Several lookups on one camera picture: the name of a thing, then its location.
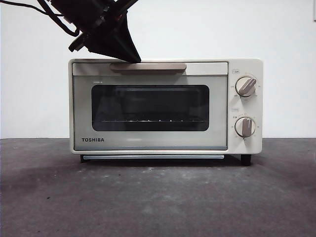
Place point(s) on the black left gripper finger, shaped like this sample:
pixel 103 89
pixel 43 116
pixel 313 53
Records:
pixel 129 42
pixel 106 44

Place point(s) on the glass oven door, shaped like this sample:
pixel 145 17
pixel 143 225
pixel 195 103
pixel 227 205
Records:
pixel 84 111

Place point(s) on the black oven foot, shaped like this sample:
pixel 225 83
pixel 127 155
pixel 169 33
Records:
pixel 246 160
pixel 81 159

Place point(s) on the taupe temperature knob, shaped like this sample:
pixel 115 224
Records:
pixel 245 87

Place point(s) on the taupe timer knob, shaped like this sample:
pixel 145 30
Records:
pixel 245 127

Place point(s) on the cream Toshiba toaster oven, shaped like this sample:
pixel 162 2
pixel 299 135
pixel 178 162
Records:
pixel 258 148

